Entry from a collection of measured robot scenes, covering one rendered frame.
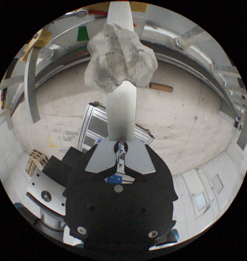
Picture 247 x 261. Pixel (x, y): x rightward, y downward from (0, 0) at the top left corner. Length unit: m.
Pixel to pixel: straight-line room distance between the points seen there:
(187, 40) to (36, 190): 0.60
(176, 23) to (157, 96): 0.86
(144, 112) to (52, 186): 1.04
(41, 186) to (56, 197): 0.05
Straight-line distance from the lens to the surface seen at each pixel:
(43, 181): 0.28
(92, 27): 0.28
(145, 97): 0.97
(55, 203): 0.26
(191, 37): 0.32
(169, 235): 0.59
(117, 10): 0.16
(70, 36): 0.31
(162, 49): 0.36
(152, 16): 0.52
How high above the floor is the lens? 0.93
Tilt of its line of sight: 60 degrees down
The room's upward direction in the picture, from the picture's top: 178 degrees counter-clockwise
